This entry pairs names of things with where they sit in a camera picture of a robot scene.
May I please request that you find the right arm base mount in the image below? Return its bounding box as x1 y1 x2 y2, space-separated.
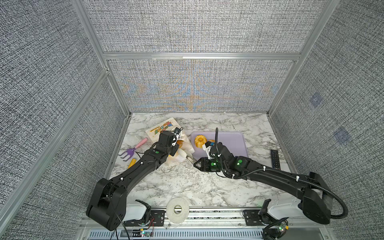
243 199 289 240

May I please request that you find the black remote control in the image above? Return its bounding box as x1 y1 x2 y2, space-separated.
270 150 281 170

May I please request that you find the purple toy garden fork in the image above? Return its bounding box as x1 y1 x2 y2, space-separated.
119 138 148 162

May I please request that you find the white tape roll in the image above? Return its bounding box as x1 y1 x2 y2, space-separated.
166 198 190 224

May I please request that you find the aluminium front rail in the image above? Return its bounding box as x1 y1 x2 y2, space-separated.
76 206 335 240

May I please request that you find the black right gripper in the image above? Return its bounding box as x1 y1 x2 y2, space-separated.
192 157 229 173

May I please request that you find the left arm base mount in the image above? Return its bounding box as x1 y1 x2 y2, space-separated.
123 200 166 228

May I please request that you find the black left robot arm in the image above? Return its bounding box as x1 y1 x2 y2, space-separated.
86 128 183 231

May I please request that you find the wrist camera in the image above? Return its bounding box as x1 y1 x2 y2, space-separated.
172 127 183 142
202 141 215 158

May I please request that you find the lilac plastic tray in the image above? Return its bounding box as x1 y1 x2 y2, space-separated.
190 131 249 160

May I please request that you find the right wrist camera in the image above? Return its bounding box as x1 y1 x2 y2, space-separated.
202 141 215 158

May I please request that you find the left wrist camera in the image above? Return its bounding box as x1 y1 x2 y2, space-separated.
172 127 183 142

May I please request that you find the white printed paper bag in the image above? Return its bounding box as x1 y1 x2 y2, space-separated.
146 118 195 164

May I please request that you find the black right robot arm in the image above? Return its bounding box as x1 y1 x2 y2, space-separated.
194 143 349 225

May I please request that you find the yellow bundt fake bread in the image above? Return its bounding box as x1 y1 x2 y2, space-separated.
195 135 208 149

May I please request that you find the yellow toy tool handle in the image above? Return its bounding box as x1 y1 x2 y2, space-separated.
128 158 137 168

